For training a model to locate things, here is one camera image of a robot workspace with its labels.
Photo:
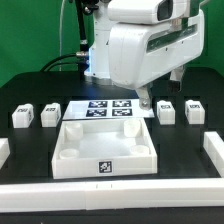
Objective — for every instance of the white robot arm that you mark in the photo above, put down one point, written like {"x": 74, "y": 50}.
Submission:
{"x": 107, "y": 13}

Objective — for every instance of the white front fence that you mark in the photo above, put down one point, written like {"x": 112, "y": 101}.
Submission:
{"x": 111, "y": 195}

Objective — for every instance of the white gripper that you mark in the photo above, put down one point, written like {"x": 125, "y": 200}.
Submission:
{"x": 139, "y": 54}

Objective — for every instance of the white square tabletop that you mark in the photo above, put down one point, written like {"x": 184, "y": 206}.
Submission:
{"x": 107, "y": 147}

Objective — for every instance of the white left fence piece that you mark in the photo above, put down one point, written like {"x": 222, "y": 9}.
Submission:
{"x": 4, "y": 151}

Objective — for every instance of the white tag sheet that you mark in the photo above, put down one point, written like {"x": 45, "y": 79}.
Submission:
{"x": 106, "y": 109}

